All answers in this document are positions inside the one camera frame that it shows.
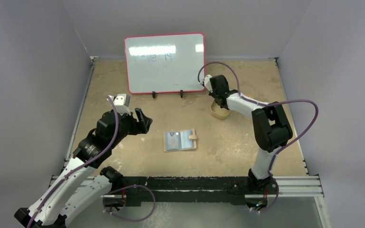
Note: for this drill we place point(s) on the beige oval tray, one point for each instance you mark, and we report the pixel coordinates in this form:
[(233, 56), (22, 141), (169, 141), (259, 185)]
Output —
[(218, 112)]

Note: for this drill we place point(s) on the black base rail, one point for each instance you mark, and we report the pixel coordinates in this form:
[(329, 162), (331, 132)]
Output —
[(132, 191)]

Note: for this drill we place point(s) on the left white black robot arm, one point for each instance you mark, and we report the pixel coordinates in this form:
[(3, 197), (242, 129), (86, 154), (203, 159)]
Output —
[(65, 199)]

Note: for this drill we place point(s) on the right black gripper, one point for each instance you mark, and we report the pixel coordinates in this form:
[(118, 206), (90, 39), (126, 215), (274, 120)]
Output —
[(216, 97)]

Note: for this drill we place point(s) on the beige card holder wallet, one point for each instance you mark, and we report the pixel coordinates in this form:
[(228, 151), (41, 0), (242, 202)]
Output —
[(174, 141)]

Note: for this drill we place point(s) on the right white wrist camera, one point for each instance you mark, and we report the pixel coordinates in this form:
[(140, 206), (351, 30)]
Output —
[(206, 82)]

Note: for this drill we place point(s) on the pink framed whiteboard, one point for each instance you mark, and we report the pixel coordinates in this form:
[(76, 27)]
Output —
[(167, 63)]

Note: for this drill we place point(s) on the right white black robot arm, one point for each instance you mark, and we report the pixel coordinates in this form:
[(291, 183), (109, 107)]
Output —
[(272, 129)]

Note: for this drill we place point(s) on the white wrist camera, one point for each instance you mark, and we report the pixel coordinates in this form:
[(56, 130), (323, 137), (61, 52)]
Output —
[(121, 103), (206, 82)]

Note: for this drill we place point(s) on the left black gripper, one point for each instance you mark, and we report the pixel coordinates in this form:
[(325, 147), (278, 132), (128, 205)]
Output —
[(141, 127)]

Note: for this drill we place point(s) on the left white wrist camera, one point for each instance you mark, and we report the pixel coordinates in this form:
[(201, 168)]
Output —
[(121, 103)]

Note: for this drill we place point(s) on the aluminium frame rail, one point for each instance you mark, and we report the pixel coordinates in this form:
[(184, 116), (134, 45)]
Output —
[(302, 186)]

